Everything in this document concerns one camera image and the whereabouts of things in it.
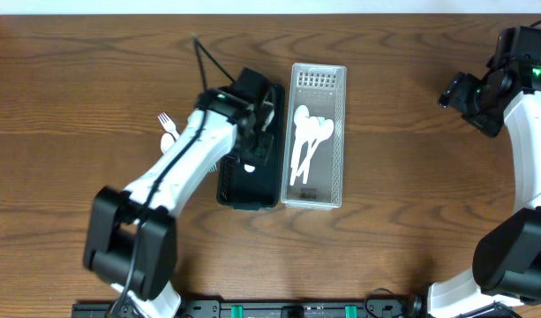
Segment white thin spoon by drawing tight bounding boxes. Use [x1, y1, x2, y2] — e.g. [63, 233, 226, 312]
[289, 105, 312, 186]
[297, 117, 334, 184]
[289, 117, 325, 186]

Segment white fork long handle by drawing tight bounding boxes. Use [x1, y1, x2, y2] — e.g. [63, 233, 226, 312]
[158, 112, 180, 140]

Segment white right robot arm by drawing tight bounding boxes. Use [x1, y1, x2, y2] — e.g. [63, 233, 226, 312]
[426, 63, 541, 317]

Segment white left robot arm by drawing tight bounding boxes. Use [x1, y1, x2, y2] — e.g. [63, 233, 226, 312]
[83, 85, 284, 317]

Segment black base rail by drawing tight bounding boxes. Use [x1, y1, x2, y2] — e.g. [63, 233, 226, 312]
[71, 289, 522, 318]

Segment white thick-handled spoon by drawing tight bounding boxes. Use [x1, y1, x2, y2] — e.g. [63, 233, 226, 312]
[160, 132, 176, 154]

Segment clear plastic basket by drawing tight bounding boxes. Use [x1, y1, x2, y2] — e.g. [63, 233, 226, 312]
[281, 63, 347, 210]

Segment dark green plastic basket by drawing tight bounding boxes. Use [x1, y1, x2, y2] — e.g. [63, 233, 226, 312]
[216, 84, 285, 211]

